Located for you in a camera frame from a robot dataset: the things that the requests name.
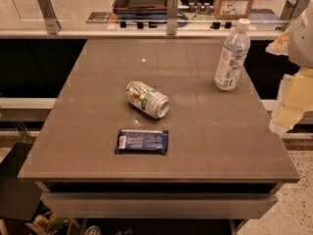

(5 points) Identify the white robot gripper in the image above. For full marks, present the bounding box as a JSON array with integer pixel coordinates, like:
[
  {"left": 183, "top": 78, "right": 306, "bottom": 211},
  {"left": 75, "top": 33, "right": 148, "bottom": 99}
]
[{"left": 265, "top": 0, "right": 313, "bottom": 135}]

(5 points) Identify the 7up soda can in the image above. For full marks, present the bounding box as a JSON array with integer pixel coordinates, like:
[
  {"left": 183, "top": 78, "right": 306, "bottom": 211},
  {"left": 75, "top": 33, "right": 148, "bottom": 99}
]
[{"left": 125, "top": 81, "right": 169, "bottom": 118}]

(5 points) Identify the can under table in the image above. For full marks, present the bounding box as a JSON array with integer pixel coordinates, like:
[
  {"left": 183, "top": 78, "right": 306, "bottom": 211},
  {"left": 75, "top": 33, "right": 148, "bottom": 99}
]
[{"left": 84, "top": 225, "right": 101, "bottom": 235}]

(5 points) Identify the clear plastic water bottle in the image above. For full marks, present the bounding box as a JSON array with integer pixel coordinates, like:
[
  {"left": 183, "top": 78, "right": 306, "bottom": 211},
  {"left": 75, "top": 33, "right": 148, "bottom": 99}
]
[{"left": 214, "top": 19, "right": 250, "bottom": 91}]

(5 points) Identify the cardboard box with label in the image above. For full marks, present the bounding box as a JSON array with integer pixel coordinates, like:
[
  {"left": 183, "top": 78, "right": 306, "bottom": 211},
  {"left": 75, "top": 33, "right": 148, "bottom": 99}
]
[{"left": 213, "top": 0, "right": 253, "bottom": 20}]

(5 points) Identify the blue snack bar wrapper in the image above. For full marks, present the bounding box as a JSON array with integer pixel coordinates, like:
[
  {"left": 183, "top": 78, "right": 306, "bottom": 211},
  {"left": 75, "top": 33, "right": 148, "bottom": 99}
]
[{"left": 115, "top": 129, "right": 168, "bottom": 154}]

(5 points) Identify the snack bag under table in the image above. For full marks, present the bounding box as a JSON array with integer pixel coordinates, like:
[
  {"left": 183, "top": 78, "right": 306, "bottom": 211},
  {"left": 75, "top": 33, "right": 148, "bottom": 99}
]
[{"left": 26, "top": 211, "right": 70, "bottom": 235}]

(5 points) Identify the right metal railing post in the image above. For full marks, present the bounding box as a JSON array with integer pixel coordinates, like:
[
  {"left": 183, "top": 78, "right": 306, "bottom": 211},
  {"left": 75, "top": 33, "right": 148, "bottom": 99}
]
[{"left": 276, "top": 0, "right": 311, "bottom": 30}]

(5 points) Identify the metal railing post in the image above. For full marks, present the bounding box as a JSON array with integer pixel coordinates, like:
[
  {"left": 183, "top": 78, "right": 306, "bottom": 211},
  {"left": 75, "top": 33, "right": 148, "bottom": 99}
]
[
  {"left": 166, "top": 0, "right": 178, "bottom": 35},
  {"left": 276, "top": 0, "right": 311, "bottom": 30},
  {"left": 37, "top": 0, "right": 62, "bottom": 35}
]

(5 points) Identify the middle metal railing post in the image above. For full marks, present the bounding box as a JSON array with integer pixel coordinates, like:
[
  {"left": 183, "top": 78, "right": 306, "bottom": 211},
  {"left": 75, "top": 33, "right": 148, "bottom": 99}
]
[{"left": 166, "top": 0, "right": 178, "bottom": 35}]

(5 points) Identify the left metal railing post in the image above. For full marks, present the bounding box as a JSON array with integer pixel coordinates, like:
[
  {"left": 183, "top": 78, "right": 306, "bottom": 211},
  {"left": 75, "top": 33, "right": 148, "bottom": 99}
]
[{"left": 37, "top": 0, "right": 62, "bottom": 35}]

